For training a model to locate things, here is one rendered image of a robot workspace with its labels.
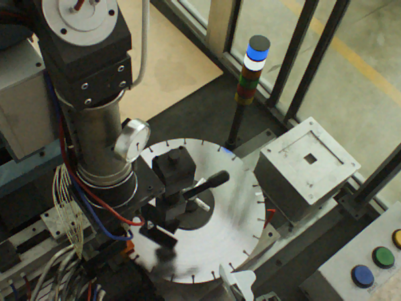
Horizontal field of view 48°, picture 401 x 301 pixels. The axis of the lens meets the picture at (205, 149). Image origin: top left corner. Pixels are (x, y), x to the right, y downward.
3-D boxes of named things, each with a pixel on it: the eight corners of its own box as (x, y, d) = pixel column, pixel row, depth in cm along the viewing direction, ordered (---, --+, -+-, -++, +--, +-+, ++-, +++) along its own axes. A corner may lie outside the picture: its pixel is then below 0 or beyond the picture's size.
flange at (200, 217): (170, 175, 98) (171, 170, 96) (219, 188, 97) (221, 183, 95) (155, 220, 92) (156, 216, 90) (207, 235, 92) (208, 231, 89)
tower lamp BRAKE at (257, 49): (257, 41, 96) (260, 31, 94) (271, 55, 95) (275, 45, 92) (242, 50, 94) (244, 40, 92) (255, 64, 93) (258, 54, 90)
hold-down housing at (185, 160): (177, 192, 83) (184, 133, 65) (189, 213, 80) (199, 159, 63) (150, 204, 81) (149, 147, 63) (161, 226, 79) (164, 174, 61)
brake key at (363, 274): (359, 265, 98) (363, 262, 97) (373, 279, 97) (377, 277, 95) (347, 275, 97) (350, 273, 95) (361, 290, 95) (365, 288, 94)
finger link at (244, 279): (240, 253, 90) (262, 296, 87) (215, 266, 89) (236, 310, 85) (244, 250, 88) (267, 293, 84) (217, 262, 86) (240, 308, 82)
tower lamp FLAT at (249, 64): (254, 52, 99) (257, 42, 96) (268, 65, 97) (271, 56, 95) (239, 60, 97) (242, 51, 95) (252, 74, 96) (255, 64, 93)
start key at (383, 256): (379, 246, 101) (383, 244, 99) (393, 261, 100) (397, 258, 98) (368, 256, 99) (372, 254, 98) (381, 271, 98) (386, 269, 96)
